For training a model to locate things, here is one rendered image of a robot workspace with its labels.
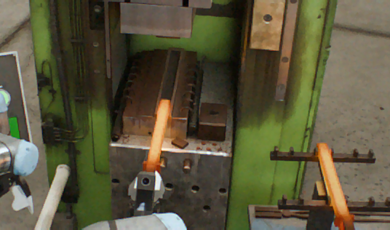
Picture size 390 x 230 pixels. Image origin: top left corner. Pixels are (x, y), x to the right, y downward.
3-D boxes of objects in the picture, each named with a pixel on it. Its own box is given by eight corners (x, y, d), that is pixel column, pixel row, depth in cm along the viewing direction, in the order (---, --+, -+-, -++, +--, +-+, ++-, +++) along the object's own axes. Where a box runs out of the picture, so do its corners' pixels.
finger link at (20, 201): (19, 224, 164) (0, 195, 162) (34, 211, 168) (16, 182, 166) (25, 223, 162) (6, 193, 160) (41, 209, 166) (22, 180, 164)
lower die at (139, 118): (186, 139, 200) (187, 116, 195) (122, 133, 201) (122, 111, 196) (196, 69, 234) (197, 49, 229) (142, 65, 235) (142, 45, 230)
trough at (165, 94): (171, 119, 196) (171, 115, 195) (153, 117, 196) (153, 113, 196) (183, 52, 230) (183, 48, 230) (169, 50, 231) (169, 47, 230)
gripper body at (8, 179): (-21, 189, 163) (-29, 153, 156) (2, 171, 169) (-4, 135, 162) (0, 201, 159) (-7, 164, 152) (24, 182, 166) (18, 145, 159)
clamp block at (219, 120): (225, 142, 200) (226, 125, 196) (197, 140, 200) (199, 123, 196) (226, 119, 209) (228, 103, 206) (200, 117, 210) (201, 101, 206)
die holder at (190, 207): (221, 255, 220) (231, 154, 195) (113, 245, 222) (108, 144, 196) (227, 154, 266) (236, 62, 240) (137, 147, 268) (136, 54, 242)
